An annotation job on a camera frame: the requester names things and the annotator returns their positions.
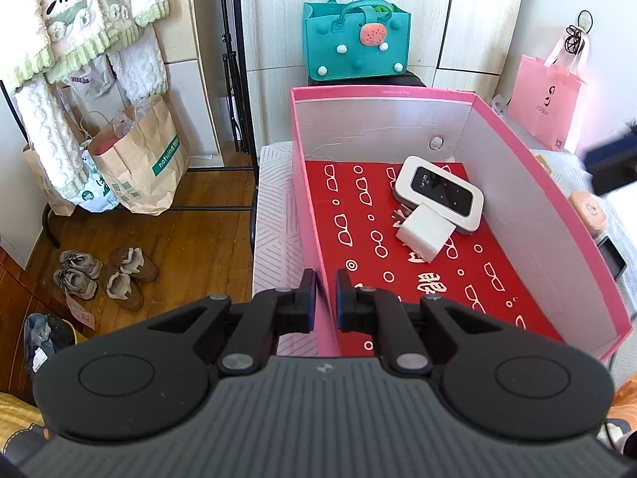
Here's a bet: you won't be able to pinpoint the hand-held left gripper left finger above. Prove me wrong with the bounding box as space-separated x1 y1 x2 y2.
147 269 318 378

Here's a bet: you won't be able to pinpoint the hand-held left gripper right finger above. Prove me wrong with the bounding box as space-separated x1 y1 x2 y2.
336 269 501 377

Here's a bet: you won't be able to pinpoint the pink cardboard box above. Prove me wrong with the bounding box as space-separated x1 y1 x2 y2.
290 86 634 364

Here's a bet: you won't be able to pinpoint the red patterned box liner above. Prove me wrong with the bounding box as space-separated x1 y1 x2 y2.
305 159 565 357

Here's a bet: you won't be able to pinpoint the white patterned bed sheet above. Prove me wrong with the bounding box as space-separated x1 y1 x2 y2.
251 140 637 389

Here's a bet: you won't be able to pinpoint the small grey screen device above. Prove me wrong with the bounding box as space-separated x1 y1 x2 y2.
596 235 629 280

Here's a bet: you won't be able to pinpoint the pink paper shopping bag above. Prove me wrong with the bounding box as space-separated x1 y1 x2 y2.
508 25 590 153

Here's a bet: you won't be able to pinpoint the white charger cube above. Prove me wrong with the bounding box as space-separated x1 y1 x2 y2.
397 202 456 264

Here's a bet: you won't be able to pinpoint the white pocket router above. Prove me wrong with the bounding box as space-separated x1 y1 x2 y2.
393 156 485 235

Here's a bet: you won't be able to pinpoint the brown fur-lined boot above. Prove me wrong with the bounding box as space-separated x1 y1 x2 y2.
106 271 145 312
108 246 159 282

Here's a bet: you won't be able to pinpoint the white wardrobe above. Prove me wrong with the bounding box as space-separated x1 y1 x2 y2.
154 0 528 157

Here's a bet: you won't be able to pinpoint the brown paper bag green label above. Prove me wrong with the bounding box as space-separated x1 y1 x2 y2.
80 94 191 216

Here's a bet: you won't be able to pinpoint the pink paper tag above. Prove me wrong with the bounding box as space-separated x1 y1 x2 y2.
64 293 96 328

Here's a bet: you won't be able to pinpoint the grey sneaker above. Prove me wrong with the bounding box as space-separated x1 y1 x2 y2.
60 250 104 280
53 268 98 300

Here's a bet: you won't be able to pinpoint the orange printed cloth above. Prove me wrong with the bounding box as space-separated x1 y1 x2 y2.
604 373 637 454

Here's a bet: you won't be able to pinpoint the green white plastic bag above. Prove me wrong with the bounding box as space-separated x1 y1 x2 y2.
70 149 123 212

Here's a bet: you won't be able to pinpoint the black folded tripod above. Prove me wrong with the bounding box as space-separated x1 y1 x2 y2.
219 0 252 155

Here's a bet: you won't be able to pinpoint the blue denim bundle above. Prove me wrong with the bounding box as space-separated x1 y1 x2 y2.
24 313 75 376

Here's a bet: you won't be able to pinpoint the teal felt tote bag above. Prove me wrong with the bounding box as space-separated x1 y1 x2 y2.
303 0 412 80

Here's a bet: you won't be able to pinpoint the black clothes rack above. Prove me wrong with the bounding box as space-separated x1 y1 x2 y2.
0 0 260 250

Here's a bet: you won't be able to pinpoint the white printed plastic bag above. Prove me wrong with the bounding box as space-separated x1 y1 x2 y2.
60 57 133 125

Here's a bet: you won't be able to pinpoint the plain brown paper bag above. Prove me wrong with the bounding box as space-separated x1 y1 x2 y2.
21 143 75 217

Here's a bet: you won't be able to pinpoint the yellow printed blanket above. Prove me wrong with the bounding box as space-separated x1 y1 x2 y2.
0 391 55 459

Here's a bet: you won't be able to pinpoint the black hair ties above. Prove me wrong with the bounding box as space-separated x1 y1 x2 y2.
565 10 594 55

